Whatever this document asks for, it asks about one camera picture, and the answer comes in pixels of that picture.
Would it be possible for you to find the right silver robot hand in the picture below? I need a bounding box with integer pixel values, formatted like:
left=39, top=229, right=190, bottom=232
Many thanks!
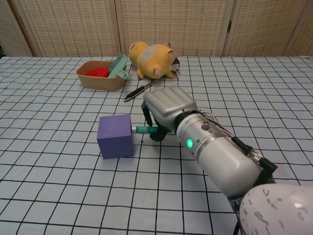
left=142, top=86, right=198, bottom=142

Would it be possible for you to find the green whiteboard marker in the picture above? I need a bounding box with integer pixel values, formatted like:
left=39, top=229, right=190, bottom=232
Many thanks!
left=132, top=125, right=176, bottom=135

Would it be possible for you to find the purple foam cube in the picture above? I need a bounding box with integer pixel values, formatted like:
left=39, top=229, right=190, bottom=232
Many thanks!
left=97, top=114, right=135, bottom=160

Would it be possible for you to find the white grid tablecloth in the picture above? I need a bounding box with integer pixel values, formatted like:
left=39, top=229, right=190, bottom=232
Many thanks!
left=0, top=56, right=313, bottom=235

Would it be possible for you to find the black utility knife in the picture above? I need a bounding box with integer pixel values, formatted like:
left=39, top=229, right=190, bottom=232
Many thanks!
left=123, top=78, right=162, bottom=103

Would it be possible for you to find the yellow plush toy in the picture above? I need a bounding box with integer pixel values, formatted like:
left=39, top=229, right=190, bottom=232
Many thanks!
left=128, top=41, right=181, bottom=80

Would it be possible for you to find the mint green brush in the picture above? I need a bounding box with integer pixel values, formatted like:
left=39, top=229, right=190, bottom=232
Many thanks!
left=108, top=54, right=130, bottom=80

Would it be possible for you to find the tan rectangular tray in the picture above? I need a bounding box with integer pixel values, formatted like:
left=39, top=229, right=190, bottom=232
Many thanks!
left=76, top=60, right=128, bottom=92

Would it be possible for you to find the red round lid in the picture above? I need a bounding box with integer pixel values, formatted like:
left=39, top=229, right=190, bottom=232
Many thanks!
left=86, top=67, right=110, bottom=78

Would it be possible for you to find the woven folding screen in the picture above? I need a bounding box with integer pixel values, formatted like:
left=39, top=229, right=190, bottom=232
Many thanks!
left=0, top=0, right=313, bottom=58

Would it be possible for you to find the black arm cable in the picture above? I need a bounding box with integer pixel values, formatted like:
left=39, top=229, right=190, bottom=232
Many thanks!
left=195, top=111, right=278, bottom=176

